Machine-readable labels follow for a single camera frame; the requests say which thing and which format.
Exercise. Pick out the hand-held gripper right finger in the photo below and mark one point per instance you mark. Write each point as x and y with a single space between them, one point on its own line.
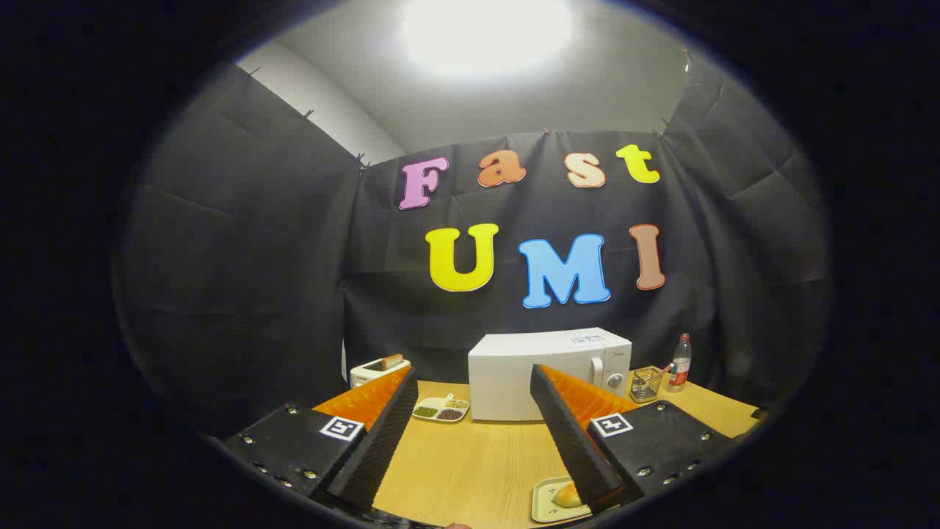
573 441

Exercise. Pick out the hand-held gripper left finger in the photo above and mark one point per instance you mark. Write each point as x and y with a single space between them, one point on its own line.
382 441

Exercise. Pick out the golden bread roll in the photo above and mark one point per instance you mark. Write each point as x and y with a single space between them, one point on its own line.
567 496

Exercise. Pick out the white microwave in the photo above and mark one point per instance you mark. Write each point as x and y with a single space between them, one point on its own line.
514 375

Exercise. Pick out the cream square plate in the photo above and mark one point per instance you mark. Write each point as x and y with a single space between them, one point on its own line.
545 499

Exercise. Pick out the white divided bean dish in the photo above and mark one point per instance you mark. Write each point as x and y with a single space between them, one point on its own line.
440 409

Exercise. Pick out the white toaster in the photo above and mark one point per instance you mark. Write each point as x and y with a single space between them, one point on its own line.
367 375

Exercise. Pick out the toasted bread slice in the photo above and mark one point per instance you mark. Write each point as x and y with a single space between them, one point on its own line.
393 361

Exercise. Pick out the clear plastic water bottle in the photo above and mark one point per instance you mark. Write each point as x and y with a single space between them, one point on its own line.
680 367

